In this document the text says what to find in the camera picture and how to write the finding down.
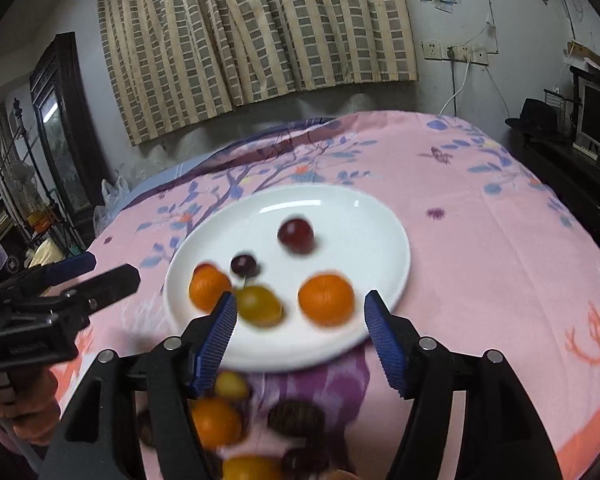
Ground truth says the large dark red grape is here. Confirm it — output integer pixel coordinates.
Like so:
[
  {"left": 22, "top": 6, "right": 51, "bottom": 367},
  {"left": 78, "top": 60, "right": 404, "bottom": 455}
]
[{"left": 277, "top": 216, "right": 315, "bottom": 256}]

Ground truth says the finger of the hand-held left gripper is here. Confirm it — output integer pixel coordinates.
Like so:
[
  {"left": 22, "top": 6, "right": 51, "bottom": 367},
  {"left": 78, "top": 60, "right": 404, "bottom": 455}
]
[
  {"left": 0, "top": 252, "right": 97, "bottom": 301},
  {"left": 10, "top": 263, "right": 141, "bottom": 318}
]

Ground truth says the white round plate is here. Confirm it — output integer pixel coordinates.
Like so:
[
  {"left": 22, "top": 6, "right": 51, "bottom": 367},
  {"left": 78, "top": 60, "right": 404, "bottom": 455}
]
[{"left": 163, "top": 185, "right": 412, "bottom": 373}]

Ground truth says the black hat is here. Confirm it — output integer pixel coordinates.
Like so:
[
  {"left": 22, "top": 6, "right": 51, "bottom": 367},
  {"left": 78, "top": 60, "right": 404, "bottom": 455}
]
[{"left": 505, "top": 98, "right": 566, "bottom": 136}]

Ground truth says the dark purple plum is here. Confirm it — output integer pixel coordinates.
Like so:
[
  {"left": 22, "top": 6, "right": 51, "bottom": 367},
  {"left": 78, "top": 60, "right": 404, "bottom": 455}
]
[
  {"left": 280, "top": 446, "right": 331, "bottom": 476},
  {"left": 267, "top": 400, "right": 327, "bottom": 438}
]

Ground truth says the yellow-green plum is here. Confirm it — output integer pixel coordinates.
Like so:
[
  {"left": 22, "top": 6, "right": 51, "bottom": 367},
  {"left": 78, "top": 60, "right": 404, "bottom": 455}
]
[{"left": 235, "top": 284, "right": 286, "bottom": 328}]

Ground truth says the person's left hand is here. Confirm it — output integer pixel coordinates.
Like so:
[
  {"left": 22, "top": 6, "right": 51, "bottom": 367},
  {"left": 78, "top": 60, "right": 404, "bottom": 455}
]
[{"left": 0, "top": 367, "right": 61, "bottom": 448}]

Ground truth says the beige checked curtain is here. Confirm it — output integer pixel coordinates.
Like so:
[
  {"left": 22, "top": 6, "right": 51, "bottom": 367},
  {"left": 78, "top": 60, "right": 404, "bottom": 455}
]
[{"left": 96, "top": 0, "right": 419, "bottom": 147}]

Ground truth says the dark framed mirror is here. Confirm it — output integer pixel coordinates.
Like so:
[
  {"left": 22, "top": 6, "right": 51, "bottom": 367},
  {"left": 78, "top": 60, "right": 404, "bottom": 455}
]
[{"left": 29, "top": 31, "right": 106, "bottom": 241}]

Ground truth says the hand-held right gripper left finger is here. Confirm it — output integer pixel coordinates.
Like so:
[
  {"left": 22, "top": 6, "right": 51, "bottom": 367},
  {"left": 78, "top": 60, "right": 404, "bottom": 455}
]
[{"left": 40, "top": 291, "right": 238, "bottom": 480}]

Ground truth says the clear plastic bag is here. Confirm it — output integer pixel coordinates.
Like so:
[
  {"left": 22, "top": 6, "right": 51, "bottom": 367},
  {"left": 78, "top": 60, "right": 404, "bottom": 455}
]
[{"left": 94, "top": 175, "right": 132, "bottom": 236}]

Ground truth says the dark wooden side table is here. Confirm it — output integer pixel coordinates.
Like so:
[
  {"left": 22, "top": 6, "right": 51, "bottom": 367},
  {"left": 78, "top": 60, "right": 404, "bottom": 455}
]
[{"left": 510, "top": 125, "right": 600, "bottom": 261}]

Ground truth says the metal storage rack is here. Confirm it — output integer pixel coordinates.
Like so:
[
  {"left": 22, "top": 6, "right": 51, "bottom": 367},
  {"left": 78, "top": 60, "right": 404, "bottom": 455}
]
[{"left": 0, "top": 99, "right": 81, "bottom": 271}]

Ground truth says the small yellow plum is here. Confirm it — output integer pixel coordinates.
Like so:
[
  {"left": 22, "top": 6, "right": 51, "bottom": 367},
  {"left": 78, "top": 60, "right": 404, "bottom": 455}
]
[{"left": 214, "top": 370, "right": 251, "bottom": 402}]

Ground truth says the pink floral bed sheet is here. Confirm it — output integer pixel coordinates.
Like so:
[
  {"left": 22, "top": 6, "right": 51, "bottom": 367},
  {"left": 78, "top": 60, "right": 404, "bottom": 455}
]
[{"left": 47, "top": 110, "right": 600, "bottom": 480}]

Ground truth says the dark red cherry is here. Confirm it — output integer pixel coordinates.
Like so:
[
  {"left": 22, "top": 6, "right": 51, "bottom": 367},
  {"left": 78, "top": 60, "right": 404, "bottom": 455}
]
[{"left": 230, "top": 254, "right": 261, "bottom": 288}]

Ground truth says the white wall label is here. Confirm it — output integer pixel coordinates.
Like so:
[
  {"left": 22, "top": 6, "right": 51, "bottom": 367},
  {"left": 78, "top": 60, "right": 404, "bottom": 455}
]
[{"left": 419, "top": 0, "right": 462, "bottom": 14}]

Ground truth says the white power cable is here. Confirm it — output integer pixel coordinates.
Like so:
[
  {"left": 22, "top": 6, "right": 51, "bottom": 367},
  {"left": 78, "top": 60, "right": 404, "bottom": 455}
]
[{"left": 439, "top": 55, "right": 472, "bottom": 116}]

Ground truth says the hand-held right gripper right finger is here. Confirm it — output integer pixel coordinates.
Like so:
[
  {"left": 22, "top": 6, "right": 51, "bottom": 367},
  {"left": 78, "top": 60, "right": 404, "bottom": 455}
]
[{"left": 364, "top": 290, "right": 563, "bottom": 480}]

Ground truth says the white double wall socket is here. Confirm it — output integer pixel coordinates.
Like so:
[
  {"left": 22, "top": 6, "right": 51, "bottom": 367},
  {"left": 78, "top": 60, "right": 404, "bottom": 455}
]
[{"left": 447, "top": 45, "right": 489, "bottom": 65}]

